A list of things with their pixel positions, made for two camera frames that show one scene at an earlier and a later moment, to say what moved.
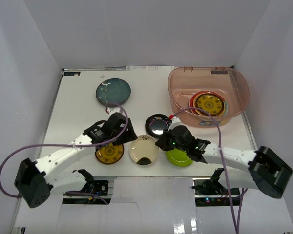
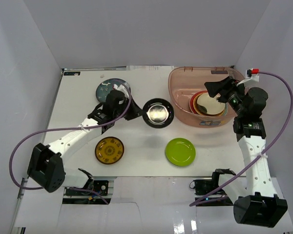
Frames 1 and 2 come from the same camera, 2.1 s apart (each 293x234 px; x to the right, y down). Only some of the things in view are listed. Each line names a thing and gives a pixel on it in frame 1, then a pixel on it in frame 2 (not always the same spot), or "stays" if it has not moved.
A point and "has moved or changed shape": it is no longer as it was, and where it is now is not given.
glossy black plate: [155, 125] has moved or changed shape
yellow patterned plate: [110, 154] stays
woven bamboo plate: [202, 114] stays
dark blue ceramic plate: [113, 90] stays
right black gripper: [162, 143] -> [226, 86]
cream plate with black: [143, 150] -> [210, 105]
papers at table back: [150, 68] stays
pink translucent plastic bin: [223, 90] stays
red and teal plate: [191, 105] stays
